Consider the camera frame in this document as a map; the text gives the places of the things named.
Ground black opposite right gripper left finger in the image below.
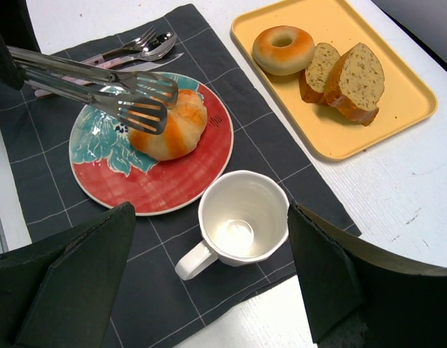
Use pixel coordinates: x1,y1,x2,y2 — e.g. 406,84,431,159
0,0,41,90

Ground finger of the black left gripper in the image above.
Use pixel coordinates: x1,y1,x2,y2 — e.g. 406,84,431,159
0,202,135,347

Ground small seeded bread slice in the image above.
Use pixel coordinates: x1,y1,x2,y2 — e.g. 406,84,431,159
299,43,341,105

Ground large seeded bread slice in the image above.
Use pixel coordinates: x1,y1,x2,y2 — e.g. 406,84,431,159
324,43,385,126

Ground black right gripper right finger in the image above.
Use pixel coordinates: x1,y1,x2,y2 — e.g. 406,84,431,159
288,202,447,347

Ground round striped bread roll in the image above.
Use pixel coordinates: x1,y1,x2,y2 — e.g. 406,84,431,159
128,89,207,161

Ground silver spoon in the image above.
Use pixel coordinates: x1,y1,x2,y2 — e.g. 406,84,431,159
96,30,178,70

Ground silver fork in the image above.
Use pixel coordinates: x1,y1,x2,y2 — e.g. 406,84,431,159
83,25,156,65

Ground yellow rectangular tray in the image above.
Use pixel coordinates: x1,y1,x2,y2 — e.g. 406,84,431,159
231,1,438,161

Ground ring-shaped bagel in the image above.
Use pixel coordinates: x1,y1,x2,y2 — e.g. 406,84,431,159
252,25,315,76

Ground white ceramic mug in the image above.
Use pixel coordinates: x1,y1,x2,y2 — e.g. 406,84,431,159
175,170,289,281

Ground red plate with teal flower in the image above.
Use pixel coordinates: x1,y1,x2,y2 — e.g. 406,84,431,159
69,72,233,216

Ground metal serving tongs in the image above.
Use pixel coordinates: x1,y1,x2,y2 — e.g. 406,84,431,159
8,46,178,135

